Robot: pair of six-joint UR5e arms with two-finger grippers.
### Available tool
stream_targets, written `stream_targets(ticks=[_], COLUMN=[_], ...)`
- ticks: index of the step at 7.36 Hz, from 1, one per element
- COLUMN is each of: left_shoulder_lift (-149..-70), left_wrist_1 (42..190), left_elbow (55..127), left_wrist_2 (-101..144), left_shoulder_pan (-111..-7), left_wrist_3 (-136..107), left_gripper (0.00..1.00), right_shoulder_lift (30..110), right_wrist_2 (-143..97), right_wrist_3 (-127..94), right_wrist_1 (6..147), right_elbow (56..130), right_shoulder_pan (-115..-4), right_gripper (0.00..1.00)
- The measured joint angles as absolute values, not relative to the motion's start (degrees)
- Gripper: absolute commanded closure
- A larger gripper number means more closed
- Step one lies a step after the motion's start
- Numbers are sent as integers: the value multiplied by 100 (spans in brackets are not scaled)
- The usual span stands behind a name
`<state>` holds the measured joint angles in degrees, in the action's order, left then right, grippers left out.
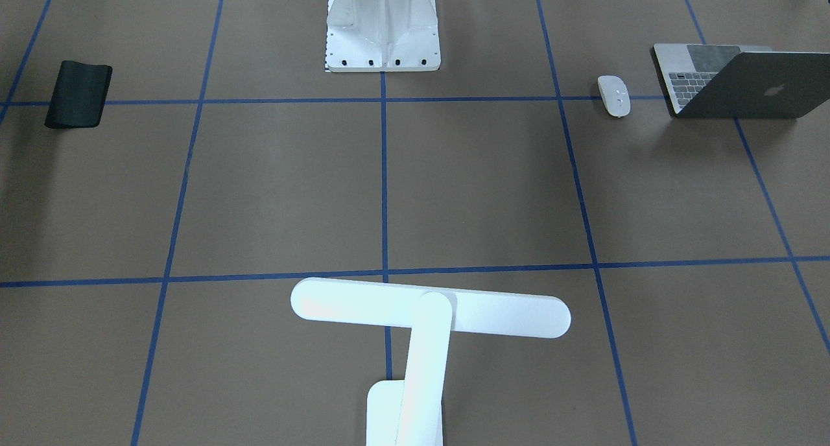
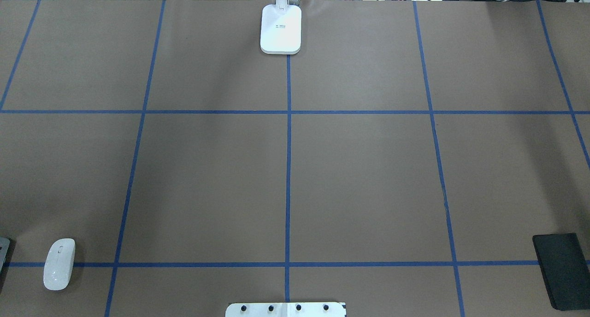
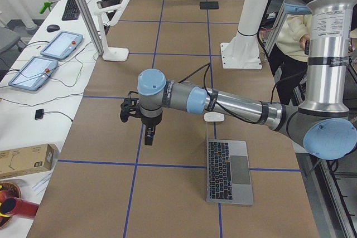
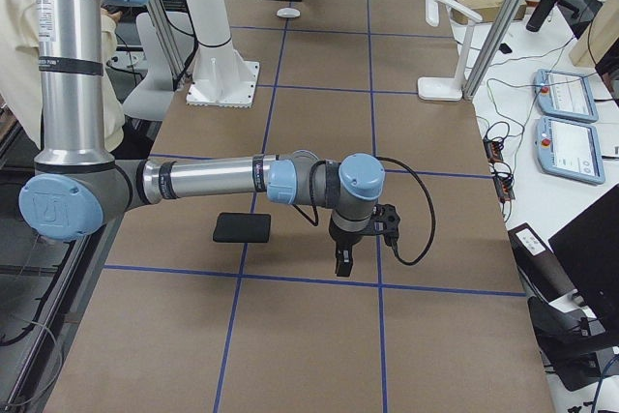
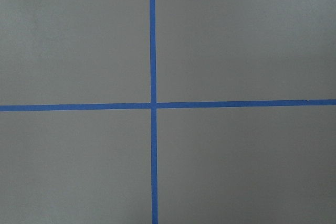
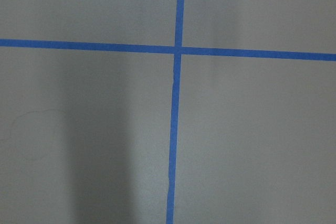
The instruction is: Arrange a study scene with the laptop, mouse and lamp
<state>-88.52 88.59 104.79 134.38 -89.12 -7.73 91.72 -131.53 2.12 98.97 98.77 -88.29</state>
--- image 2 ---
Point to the white computer mouse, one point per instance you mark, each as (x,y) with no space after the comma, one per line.
(59,263)

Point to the black mouse pad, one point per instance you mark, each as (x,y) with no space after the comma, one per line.
(564,270)

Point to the grey laptop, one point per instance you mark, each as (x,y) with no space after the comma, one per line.
(5,244)

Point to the white desk lamp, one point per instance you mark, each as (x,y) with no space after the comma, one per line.
(281,28)

